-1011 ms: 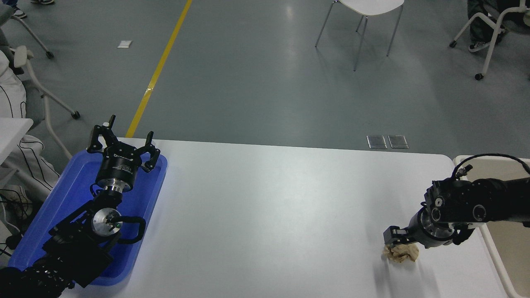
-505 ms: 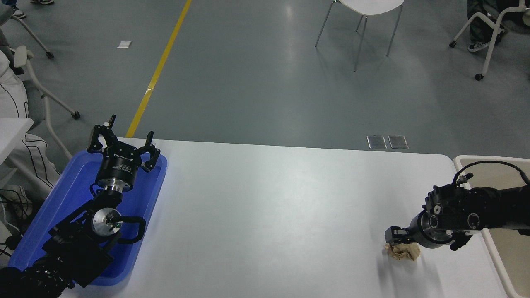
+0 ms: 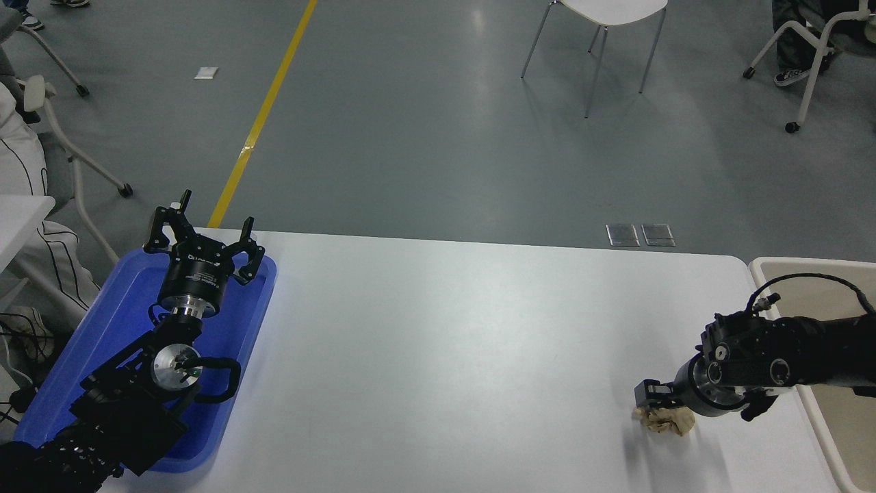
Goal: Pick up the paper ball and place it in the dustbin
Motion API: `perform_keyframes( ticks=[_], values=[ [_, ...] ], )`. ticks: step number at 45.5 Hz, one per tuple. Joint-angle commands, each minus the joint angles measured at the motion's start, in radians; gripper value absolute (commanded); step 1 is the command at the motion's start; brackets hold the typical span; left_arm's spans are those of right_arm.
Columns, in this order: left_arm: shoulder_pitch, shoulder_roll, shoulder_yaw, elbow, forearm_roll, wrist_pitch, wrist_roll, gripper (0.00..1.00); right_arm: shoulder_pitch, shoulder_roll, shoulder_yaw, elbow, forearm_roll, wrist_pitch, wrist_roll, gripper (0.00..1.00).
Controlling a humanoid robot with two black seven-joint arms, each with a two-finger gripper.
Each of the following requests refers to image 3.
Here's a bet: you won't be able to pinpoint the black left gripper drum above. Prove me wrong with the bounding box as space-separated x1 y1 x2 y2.
159 238 239 303

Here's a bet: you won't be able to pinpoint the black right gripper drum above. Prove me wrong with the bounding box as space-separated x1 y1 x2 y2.
675 355 707 413

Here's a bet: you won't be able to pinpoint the tan paper ball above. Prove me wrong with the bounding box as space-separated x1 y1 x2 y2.
631 404 696 436

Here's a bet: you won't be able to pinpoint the blue plastic tray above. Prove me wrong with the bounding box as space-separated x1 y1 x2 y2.
14 246 278 475

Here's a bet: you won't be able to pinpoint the small white desk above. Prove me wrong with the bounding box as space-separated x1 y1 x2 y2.
0 195 55 271

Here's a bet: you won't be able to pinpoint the grey wheeled chair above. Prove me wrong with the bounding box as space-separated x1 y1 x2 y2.
0 10 90 97

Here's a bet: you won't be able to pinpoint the large pale bin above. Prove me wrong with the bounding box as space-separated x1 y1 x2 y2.
749 257 876 493

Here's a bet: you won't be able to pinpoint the white wheeled office chair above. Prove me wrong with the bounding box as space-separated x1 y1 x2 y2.
743 0 876 134
21 74 134 266

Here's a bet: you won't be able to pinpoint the person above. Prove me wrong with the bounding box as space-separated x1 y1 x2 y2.
772 0 876 88

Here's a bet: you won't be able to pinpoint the white chair with metal legs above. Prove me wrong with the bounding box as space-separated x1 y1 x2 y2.
520 0 668 118

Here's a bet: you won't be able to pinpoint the black floor cables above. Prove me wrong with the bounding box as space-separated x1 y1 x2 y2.
0 312 69 425

